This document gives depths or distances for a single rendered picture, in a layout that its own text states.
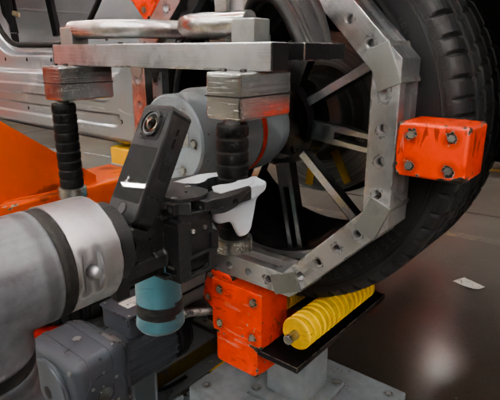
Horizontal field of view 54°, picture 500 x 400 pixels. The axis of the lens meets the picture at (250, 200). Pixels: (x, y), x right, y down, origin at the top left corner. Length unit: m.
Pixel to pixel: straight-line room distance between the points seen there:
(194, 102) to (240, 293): 0.36
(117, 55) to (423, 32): 0.41
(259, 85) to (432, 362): 1.39
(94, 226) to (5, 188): 0.70
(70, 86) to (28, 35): 2.53
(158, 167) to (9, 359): 0.19
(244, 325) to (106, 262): 0.54
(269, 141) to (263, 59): 0.26
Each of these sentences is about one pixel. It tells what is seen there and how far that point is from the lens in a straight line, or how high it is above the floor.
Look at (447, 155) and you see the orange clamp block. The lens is 0.65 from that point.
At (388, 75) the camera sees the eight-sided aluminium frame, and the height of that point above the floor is 0.94.
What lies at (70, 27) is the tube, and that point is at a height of 1.00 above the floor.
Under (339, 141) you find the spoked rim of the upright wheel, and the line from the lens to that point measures 0.83.
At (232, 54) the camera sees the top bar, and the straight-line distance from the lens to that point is 0.55.
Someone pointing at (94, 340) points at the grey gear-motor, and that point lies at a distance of 1.09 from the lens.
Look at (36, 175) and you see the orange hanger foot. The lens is 1.12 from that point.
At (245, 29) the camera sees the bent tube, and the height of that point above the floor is 0.99.
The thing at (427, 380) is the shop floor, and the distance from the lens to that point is 1.70.
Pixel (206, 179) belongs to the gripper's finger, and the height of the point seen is 0.84.
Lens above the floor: 0.97
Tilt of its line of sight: 17 degrees down
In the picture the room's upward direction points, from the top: straight up
